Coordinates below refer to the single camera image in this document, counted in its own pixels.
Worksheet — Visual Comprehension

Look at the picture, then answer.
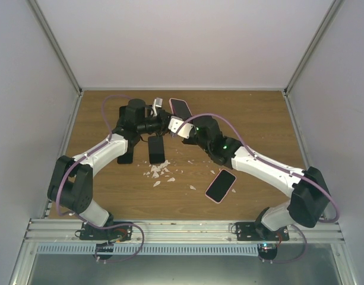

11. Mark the black phone case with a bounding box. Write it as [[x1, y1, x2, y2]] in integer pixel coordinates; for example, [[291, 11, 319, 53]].
[[119, 106, 127, 121]]

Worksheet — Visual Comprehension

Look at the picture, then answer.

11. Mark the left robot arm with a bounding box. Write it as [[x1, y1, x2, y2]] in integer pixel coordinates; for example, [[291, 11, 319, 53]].
[[47, 98, 171, 240]]

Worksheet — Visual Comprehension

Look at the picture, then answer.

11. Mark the aluminium front rail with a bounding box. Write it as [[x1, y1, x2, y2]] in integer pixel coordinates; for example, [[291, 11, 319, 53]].
[[24, 219, 344, 244]]

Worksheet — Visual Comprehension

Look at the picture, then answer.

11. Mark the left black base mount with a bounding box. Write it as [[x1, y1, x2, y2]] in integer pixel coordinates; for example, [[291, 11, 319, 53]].
[[75, 221, 132, 242]]

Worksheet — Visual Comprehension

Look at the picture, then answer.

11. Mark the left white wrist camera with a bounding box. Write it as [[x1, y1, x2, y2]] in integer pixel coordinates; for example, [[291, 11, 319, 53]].
[[151, 97, 163, 117]]

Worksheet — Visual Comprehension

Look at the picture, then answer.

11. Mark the purple cable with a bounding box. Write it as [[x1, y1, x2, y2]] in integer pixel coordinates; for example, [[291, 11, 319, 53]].
[[172, 112, 340, 265], [56, 94, 145, 264]]

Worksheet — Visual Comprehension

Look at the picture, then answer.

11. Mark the white debris pile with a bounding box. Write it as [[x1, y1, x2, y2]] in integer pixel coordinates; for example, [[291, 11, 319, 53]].
[[142, 160, 197, 191]]

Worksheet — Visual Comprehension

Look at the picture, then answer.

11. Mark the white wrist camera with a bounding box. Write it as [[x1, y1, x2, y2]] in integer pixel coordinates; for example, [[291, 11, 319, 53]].
[[151, 97, 163, 117], [168, 116, 194, 139]]

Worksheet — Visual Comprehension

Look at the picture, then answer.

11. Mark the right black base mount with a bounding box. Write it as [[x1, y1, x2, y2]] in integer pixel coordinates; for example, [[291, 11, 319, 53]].
[[230, 221, 290, 242]]

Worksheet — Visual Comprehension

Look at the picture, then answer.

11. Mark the black phone face down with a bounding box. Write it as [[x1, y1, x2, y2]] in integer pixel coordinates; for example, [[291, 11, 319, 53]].
[[148, 136, 165, 164]]

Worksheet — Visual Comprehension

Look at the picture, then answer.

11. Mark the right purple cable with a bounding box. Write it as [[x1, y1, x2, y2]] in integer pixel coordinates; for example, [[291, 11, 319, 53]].
[[172, 112, 340, 265]]

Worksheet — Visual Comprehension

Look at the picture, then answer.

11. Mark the black phone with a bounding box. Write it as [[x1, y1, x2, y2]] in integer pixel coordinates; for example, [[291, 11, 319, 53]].
[[117, 150, 134, 164]]

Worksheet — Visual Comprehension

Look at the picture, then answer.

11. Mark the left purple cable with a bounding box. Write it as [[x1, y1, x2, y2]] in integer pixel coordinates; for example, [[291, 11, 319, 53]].
[[56, 94, 145, 264]]

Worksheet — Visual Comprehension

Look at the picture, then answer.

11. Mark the grey slotted cable duct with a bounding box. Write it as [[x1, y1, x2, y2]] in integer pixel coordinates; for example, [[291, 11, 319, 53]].
[[37, 243, 258, 257]]

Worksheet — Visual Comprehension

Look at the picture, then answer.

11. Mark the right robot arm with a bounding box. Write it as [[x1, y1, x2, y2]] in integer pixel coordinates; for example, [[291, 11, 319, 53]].
[[174, 113, 335, 240]]

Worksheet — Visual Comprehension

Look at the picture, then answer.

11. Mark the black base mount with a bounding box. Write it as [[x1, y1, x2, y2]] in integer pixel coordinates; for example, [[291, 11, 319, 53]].
[[75, 221, 132, 242], [230, 221, 290, 242]]

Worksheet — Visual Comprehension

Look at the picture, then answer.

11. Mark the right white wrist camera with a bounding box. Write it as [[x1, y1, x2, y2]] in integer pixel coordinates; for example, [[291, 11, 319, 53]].
[[168, 116, 194, 139]]

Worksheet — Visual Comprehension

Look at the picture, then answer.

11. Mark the pink case phone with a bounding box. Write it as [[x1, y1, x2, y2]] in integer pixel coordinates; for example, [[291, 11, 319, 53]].
[[205, 169, 236, 204], [169, 98, 192, 121]]

